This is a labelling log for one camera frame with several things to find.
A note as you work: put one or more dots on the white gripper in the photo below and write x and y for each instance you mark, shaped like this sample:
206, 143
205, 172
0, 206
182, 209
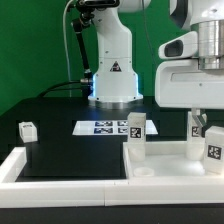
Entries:
181, 83

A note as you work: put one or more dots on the white square tabletop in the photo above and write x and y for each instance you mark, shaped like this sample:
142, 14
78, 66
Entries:
165, 159

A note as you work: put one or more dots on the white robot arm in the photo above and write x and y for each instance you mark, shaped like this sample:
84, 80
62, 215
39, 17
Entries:
115, 83

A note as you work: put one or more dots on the white sheet with AprilTags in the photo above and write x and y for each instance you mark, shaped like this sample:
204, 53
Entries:
106, 127

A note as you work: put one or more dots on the white U-shaped obstacle fence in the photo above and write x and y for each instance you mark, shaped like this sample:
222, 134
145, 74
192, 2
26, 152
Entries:
136, 191

